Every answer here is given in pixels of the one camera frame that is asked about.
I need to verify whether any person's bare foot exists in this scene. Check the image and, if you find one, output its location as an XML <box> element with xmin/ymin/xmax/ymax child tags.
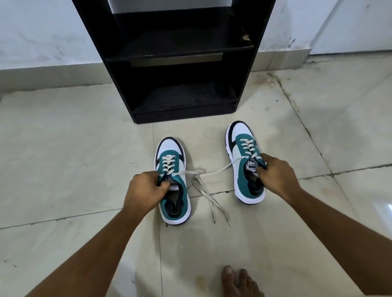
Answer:
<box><xmin>221</xmin><ymin>266</ymin><xmax>265</xmax><ymax>297</ymax></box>

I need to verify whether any person's right hand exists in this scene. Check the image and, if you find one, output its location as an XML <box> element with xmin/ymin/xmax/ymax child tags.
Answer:
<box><xmin>257</xmin><ymin>153</ymin><xmax>301</xmax><ymax>203</ymax></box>

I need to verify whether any black wooden shoe rack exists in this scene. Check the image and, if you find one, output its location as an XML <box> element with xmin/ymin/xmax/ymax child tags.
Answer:
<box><xmin>72</xmin><ymin>0</ymin><xmax>276</xmax><ymax>124</ymax></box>

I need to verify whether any person's left hand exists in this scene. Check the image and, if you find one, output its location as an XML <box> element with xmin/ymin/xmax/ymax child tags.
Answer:
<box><xmin>123</xmin><ymin>171</ymin><xmax>171</xmax><ymax>217</ymax></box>

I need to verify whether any teal and white sneaker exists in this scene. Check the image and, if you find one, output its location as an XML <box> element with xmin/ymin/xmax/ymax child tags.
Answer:
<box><xmin>154</xmin><ymin>136</ymin><xmax>232</xmax><ymax>228</ymax></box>
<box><xmin>196</xmin><ymin>121</ymin><xmax>267</xmax><ymax>205</ymax></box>

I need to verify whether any person's left forearm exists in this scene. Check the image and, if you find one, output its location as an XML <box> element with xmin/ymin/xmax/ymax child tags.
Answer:
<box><xmin>26</xmin><ymin>206</ymin><xmax>146</xmax><ymax>297</ymax></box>

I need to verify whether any person's right forearm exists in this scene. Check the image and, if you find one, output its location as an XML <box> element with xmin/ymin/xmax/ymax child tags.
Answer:
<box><xmin>287</xmin><ymin>187</ymin><xmax>392</xmax><ymax>296</ymax></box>

